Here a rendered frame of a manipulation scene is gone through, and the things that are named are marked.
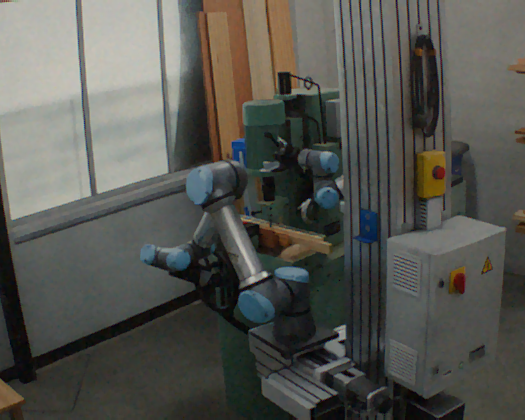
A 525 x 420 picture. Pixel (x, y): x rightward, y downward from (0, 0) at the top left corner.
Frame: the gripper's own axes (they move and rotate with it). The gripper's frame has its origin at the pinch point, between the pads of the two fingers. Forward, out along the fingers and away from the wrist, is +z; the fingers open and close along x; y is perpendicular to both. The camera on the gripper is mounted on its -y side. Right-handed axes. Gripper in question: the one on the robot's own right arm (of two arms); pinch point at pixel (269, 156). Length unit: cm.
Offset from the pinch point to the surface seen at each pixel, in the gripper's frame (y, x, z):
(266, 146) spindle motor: -1.2, -4.9, 5.9
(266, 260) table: -25.9, 34.4, -1.0
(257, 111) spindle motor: 10.7, -14.0, 8.0
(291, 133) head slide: -9.2, -17.5, 5.3
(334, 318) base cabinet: -74, 37, -10
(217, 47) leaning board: -41, -95, 140
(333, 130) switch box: -22.6, -29.9, -2.7
